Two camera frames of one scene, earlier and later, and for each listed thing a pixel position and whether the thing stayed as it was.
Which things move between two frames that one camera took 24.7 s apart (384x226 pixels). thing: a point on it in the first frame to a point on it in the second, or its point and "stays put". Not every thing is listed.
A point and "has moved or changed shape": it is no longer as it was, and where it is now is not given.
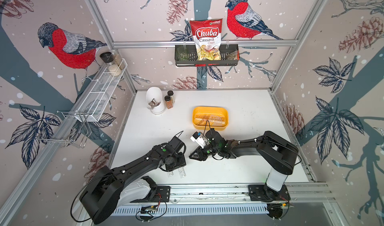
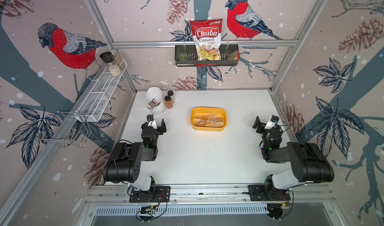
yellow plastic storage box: [205, 118] has moved or changed shape
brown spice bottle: [169, 102] stays put
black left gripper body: [178, 161] to [159, 131]
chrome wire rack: [64, 127] stays put
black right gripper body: [208, 151] to [261, 128]
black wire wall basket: [186, 56] stays put
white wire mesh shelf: [98, 95] stays put
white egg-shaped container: [154, 100] stays put
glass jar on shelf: [118, 59] stays put
